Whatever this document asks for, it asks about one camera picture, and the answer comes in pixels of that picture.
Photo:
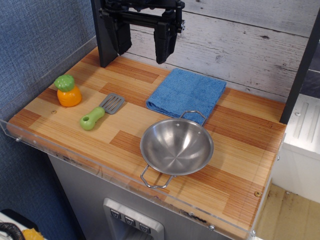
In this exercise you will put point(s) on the grey toy fridge cabinet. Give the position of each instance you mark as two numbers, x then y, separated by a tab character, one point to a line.
86	191

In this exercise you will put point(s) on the orange toy carrot green top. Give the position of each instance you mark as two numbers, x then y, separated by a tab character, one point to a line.
68	93

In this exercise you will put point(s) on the dark grey right post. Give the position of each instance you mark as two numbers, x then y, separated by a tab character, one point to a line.
302	71

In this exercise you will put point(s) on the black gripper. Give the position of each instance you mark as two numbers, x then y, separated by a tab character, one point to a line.
164	16

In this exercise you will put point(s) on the white side cabinet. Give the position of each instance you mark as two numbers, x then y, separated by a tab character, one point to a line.
297	167

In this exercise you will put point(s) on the clear acrylic table guard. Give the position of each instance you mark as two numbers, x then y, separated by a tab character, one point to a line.
225	196

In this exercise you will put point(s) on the green handled grey toy spatula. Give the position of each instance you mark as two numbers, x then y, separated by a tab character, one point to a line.
110	105

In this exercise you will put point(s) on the yellow object bottom left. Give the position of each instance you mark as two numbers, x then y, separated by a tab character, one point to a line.
32	234

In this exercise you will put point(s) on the blue folded towel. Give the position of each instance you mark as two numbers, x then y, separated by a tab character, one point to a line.
186	94

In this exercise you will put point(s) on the steel bowl with wire handles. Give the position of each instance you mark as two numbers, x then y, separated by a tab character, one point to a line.
176	146

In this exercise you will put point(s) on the silver dispenser button panel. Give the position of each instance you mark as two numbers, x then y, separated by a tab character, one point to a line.
128	224

